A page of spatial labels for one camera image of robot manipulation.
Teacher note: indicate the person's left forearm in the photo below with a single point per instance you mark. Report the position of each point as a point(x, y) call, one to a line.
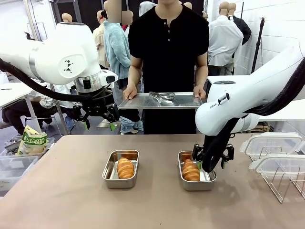
point(202, 76)

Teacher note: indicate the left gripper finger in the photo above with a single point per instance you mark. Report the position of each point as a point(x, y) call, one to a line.
point(113, 114)
point(79, 113)

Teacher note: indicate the mannequin in cream shirt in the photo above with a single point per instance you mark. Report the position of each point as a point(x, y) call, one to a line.
point(100, 45)

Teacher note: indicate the lid rack with dividers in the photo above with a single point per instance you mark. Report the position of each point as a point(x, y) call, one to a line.
point(281, 190)

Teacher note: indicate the person's right forearm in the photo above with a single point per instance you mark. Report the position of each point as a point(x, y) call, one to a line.
point(134, 74)

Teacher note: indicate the golden croissant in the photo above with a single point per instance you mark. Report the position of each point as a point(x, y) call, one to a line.
point(125, 168)
point(190, 170)

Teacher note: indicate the rectangular steel container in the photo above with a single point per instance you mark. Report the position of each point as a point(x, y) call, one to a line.
point(109, 171)
point(200, 184)

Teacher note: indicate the clear plastic storage bin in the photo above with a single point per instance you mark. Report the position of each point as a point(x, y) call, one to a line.
point(16, 174)

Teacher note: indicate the mannequin in white shirt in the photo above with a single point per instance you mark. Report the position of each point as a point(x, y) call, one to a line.
point(224, 40)

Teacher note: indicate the black tripod stand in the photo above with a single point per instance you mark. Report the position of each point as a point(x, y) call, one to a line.
point(258, 43)

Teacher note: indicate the seated person in white shirt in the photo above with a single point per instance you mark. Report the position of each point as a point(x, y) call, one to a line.
point(14, 114)

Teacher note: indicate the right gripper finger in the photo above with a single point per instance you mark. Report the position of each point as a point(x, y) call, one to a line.
point(197, 152)
point(229, 152)

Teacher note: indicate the perforated metal baking tray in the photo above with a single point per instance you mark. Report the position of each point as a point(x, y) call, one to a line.
point(143, 103)

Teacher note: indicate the person's right hand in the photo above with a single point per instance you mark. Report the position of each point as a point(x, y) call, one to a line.
point(130, 91)

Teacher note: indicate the person's black shirt torso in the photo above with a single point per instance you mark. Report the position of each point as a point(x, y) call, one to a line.
point(169, 59)

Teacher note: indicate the green yellow snack bag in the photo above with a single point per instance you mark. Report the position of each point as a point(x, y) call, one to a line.
point(32, 143)

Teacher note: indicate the white table with metal leg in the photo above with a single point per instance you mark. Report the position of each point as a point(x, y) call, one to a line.
point(12, 94)

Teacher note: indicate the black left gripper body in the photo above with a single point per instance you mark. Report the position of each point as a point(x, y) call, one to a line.
point(94, 105)

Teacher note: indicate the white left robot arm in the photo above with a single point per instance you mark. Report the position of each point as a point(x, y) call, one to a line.
point(59, 55)

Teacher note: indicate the clear plastic container lid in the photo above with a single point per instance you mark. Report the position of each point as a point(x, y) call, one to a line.
point(281, 162)
point(274, 140)

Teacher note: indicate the metal serving tongs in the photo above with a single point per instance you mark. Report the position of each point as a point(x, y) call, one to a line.
point(164, 96)

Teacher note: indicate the person's left hand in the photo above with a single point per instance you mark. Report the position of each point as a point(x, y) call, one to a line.
point(200, 91)

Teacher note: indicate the mannequin in black jacket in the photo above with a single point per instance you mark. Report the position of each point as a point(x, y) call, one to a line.
point(244, 28)

